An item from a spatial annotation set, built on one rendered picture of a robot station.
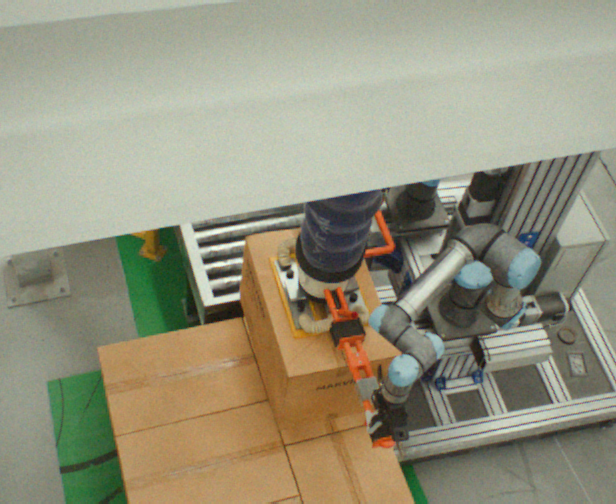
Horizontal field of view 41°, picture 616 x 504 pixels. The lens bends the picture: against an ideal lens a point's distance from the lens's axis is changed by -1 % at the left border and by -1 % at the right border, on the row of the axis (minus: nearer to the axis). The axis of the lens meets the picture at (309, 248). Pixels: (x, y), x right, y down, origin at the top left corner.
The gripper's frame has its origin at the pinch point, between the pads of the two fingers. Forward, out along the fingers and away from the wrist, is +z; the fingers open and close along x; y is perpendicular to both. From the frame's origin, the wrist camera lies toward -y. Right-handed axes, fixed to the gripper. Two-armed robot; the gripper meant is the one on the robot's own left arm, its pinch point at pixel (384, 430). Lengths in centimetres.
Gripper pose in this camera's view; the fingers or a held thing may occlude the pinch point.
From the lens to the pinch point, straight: 253.4
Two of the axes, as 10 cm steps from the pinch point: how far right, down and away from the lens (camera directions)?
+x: -9.6, 1.6, -2.5
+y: -2.8, -7.8, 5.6
